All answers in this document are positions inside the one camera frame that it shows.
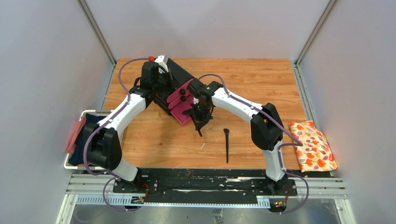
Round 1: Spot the black drawer organizer box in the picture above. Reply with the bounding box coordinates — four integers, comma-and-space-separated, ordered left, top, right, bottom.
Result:
154, 55, 194, 116

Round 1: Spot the white laundry basket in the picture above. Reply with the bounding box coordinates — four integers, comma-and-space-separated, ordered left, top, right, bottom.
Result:
64, 110, 118, 171

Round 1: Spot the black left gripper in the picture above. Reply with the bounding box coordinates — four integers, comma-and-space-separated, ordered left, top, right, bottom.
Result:
153, 69, 180, 93

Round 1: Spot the pink top drawer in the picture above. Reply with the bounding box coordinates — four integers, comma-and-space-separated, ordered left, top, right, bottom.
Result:
166, 79, 193, 104

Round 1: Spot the black fan makeup brush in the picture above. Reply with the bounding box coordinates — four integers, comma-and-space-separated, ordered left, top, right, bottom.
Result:
183, 110, 203, 137

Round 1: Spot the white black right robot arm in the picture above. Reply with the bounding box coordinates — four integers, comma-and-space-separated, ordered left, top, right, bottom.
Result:
184, 78, 287, 195

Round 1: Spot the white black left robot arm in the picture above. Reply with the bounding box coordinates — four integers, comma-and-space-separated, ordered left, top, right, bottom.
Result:
83, 55, 172, 193

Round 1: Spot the pink cloth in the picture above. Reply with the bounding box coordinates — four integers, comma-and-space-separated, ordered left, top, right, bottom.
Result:
65, 116, 86, 154

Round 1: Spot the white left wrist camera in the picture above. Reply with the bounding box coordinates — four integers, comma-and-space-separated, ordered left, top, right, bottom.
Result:
155, 55, 168, 68

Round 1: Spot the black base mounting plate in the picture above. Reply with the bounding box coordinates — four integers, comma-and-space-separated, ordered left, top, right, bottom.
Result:
113, 168, 297, 205

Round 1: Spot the floral orange cloth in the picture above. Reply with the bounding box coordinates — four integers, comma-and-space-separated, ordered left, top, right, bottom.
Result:
290, 120, 338, 172

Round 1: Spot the navy blue cloth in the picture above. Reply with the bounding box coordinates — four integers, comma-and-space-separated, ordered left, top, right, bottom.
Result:
68, 113, 104, 166

